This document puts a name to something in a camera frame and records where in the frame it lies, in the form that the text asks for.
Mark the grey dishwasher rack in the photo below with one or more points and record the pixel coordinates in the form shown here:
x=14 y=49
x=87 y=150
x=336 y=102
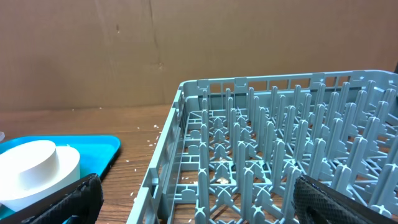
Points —
x=240 y=143

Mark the teal plastic tray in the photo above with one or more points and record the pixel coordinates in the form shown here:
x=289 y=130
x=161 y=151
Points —
x=97 y=153

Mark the pale green bowl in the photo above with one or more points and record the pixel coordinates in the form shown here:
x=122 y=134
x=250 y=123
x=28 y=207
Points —
x=21 y=191

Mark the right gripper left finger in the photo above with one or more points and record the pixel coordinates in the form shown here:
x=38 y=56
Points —
x=79 y=202

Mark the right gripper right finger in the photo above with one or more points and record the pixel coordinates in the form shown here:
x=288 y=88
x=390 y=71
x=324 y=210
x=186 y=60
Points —
x=316 y=203

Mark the white cup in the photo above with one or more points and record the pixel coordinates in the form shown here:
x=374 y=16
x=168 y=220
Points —
x=29 y=165

